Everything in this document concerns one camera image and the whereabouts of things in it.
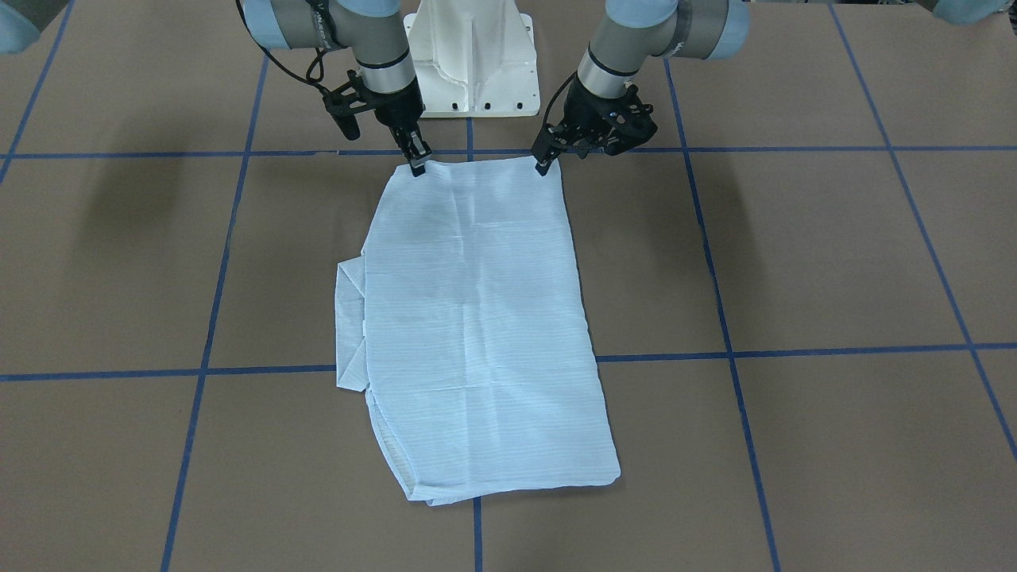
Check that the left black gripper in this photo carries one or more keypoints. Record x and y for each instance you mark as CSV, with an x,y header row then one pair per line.
x,y
578,109

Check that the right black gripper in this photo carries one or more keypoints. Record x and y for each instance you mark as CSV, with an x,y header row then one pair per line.
x,y
400,111

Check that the light blue button-up shirt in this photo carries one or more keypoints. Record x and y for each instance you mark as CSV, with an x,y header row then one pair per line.
x,y
461,322

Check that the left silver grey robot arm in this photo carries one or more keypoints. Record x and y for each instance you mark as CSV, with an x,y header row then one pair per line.
x,y
632,31

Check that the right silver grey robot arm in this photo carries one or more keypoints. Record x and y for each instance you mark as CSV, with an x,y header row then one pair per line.
x,y
296,35

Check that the brown paper table cover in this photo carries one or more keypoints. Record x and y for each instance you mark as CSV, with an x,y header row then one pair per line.
x,y
801,295

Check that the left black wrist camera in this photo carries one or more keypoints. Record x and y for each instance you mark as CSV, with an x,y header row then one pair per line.
x,y
629,122

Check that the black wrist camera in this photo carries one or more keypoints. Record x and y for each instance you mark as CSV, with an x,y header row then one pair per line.
x,y
344,103
629,122

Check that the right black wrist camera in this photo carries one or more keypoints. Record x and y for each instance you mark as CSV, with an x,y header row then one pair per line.
x,y
344,103

